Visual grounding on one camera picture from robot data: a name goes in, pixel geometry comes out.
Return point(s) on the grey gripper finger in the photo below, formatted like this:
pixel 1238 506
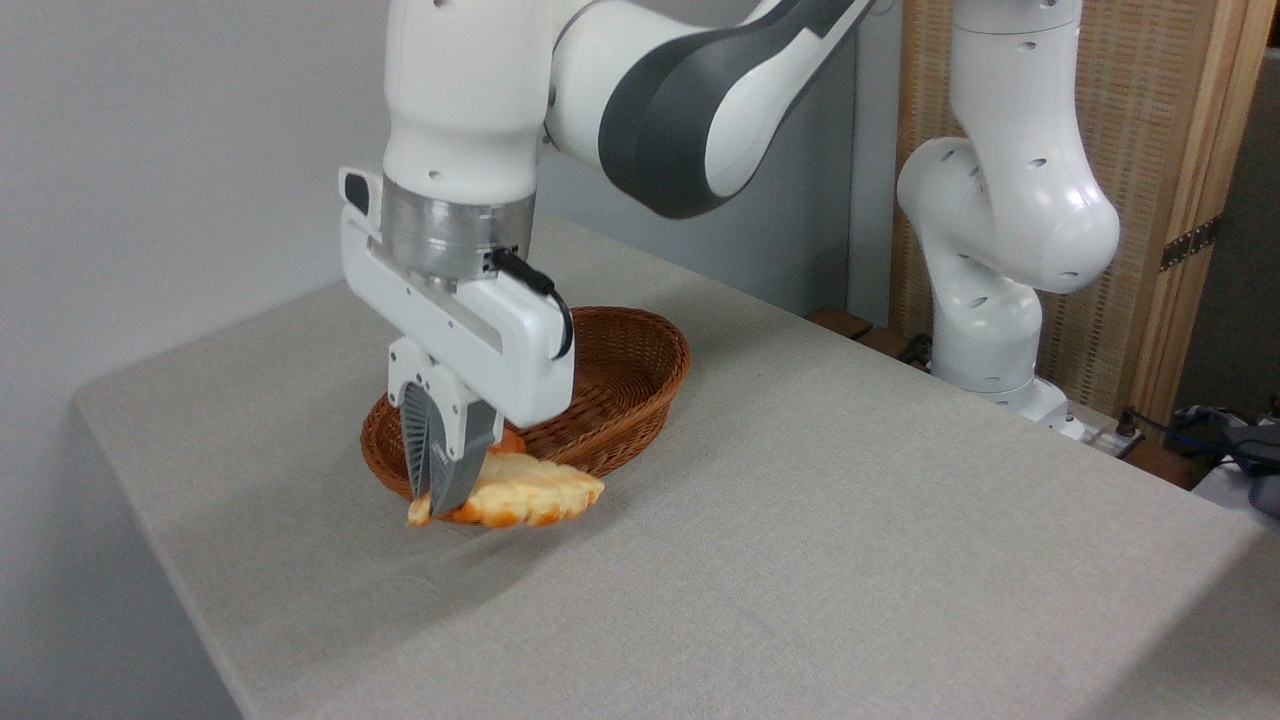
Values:
pixel 465 450
pixel 418 440

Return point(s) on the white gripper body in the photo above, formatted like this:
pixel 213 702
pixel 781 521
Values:
pixel 480 340

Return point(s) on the long leaf-shaped bread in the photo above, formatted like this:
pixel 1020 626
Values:
pixel 530 495

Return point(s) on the black connector at robot base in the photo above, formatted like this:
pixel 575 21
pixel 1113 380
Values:
pixel 916 349

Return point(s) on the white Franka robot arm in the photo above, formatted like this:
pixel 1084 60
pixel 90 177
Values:
pixel 460 100

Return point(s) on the round knotted bread roll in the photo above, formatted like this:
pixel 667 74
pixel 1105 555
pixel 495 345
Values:
pixel 512 442

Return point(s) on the brown wicker basket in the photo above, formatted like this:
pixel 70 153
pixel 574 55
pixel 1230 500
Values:
pixel 620 380

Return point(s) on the grey fabric tablecloth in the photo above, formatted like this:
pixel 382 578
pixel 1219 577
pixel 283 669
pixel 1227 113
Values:
pixel 800 550

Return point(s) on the white power strip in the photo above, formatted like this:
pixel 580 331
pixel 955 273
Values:
pixel 1105 440

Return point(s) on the wooden rattan folding screen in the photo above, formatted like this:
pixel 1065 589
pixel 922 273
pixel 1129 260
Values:
pixel 1150 120

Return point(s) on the dark metal hinge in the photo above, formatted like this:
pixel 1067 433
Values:
pixel 1190 243

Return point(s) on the dark grey bag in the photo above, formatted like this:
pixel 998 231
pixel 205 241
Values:
pixel 1255 445

